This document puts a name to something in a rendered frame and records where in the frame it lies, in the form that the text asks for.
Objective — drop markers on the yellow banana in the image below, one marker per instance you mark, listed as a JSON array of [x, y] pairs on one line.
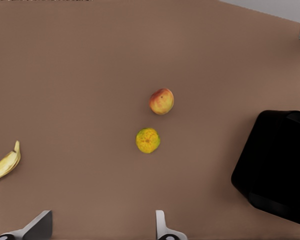
[[5, 165]]

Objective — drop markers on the black tray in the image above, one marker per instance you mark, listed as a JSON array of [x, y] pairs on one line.
[[277, 165]]

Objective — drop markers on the yellow-green orange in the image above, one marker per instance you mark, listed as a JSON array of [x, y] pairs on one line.
[[148, 140]]

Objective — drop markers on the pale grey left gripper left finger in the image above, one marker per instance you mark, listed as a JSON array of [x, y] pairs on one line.
[[37, 226]]

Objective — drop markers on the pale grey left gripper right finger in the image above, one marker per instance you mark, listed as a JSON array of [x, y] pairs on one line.
[[162, 226]]

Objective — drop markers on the red-yellow peach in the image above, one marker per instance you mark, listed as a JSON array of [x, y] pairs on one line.
[[161, 101]]

